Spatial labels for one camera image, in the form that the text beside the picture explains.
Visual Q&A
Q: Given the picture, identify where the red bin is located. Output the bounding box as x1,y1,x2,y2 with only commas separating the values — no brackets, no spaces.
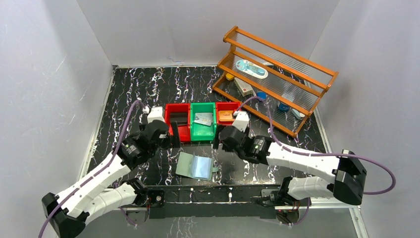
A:
164,103,191,142
215,102,241,125

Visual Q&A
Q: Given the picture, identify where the green bin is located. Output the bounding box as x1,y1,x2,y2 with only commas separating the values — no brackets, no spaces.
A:
190,102,217,141

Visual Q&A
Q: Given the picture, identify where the green card holder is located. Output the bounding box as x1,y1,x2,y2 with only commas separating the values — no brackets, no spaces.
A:
175,152,218,181

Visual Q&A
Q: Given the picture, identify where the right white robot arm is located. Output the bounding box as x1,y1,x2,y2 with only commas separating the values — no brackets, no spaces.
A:
214,125,367,206

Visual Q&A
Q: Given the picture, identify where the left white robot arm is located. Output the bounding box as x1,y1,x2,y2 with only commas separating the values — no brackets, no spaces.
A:
42,120,181,238

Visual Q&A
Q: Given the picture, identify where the black card in bin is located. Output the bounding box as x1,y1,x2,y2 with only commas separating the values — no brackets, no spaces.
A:
169,112,189,126

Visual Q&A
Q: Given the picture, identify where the orange card in bin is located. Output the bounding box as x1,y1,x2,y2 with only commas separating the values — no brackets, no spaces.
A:
218,110,234,123

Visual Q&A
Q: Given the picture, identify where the dark blue round container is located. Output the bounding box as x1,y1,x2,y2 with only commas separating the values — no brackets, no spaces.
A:
277,101,291,113

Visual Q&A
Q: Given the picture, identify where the light blue small item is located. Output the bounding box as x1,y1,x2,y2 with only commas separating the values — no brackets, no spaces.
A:
291,109,306,119

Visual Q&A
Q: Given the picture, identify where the blue round item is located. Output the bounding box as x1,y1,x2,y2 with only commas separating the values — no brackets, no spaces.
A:
256,91,267,101

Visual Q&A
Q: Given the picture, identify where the white small box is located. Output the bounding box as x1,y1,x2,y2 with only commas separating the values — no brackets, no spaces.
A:
234,77,255,97

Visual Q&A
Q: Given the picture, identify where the orange wooden shelf rack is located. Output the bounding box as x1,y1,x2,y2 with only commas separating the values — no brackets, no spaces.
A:
212,26,339,137

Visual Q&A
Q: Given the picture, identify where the yellow round item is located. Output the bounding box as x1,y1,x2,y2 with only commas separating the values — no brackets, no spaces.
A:
225,73,235,81

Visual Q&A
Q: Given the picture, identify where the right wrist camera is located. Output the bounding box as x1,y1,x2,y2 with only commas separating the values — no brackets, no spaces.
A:
232,111,250,132

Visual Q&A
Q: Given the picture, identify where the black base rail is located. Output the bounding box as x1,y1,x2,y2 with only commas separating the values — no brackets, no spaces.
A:
144,185,299,220

